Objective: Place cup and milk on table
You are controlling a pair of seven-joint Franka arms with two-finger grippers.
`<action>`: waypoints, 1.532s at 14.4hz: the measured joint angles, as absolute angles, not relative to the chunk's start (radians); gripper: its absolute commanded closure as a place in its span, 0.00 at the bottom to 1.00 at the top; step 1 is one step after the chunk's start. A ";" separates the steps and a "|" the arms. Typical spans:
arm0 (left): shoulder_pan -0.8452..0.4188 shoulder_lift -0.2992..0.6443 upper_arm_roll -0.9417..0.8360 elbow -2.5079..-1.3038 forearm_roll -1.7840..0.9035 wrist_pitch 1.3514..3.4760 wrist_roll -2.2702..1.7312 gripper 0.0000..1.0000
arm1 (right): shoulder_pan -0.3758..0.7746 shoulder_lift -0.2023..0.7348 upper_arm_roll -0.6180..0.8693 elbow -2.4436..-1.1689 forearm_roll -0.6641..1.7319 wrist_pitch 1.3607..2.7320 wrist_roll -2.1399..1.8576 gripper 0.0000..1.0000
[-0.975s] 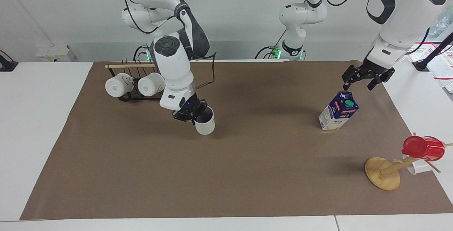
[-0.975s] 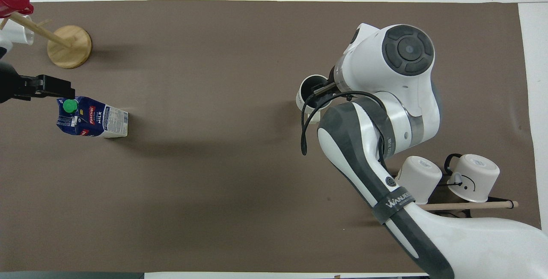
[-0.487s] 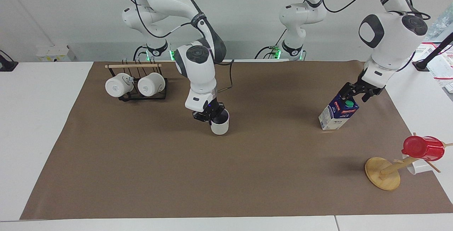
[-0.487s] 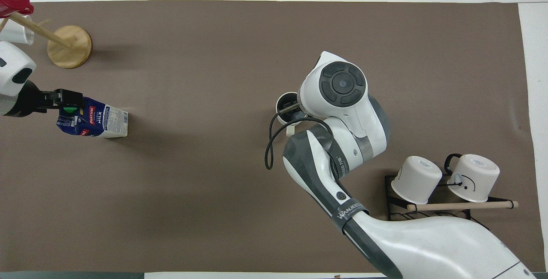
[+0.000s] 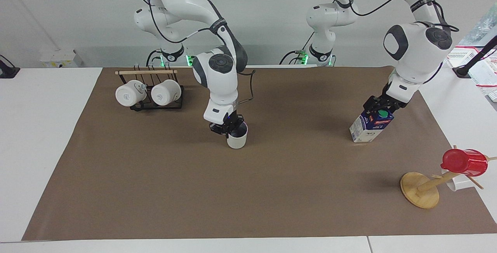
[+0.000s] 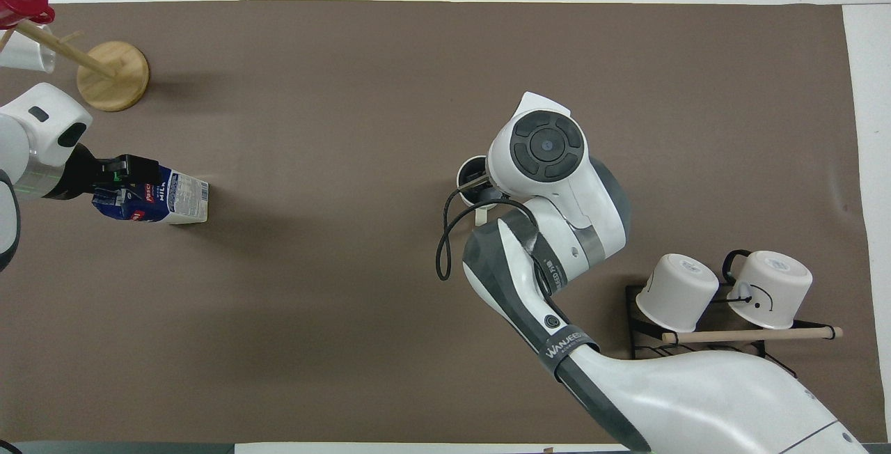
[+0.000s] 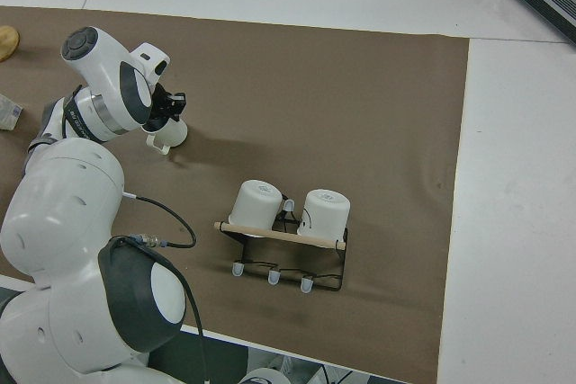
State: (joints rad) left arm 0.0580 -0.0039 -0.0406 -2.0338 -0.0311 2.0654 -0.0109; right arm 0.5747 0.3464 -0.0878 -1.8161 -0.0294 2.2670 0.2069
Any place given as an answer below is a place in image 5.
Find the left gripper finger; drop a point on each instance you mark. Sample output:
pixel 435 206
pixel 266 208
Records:
pixel 398 104
pixel 372 105

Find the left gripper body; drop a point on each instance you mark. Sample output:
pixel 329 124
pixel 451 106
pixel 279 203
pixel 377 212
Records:
pixel 389 94

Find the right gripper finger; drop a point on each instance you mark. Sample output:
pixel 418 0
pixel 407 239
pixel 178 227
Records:
pixel 218 128
pixel 239 128

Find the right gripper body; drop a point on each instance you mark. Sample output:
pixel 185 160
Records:
pixel 231 118

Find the white cup with dark inside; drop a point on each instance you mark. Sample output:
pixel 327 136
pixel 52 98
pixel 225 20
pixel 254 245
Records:
pixel 237 140

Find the blue and white milk carton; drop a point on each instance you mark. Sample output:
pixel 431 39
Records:
pixel 369 129

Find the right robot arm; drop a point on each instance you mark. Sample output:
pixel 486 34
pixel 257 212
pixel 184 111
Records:
pixel 217 78

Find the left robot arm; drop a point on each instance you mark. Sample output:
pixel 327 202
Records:
pixel 415 47

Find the red cup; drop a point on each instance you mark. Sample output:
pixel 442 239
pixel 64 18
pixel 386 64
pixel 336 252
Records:
pixel 464 162

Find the white mug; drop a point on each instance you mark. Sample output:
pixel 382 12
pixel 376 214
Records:
pixel 165 93
pixel 128 94

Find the wooden mug tree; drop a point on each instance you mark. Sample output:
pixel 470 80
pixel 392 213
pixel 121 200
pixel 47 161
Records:
pixel 421 191

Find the white plastic basket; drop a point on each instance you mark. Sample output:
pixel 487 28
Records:
pixel 483 74

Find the black stand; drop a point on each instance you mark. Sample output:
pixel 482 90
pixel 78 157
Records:
pixel 7 70
pixel 475 57

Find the white box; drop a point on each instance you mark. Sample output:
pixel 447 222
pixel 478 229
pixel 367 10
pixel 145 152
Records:
pixel 60 58

